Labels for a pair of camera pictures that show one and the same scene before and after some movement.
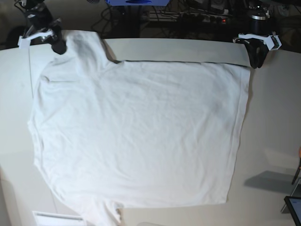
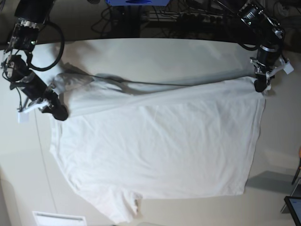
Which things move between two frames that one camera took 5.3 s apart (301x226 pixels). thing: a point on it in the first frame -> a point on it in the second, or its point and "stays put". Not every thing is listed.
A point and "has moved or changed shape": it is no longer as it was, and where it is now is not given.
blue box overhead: [133, 3] stays put
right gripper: [257, 49] -> [261, 65]
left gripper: [42, 26] -> [35, 89]
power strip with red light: [203, 19] stays put
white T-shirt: [107, 135] has moved or changed shape
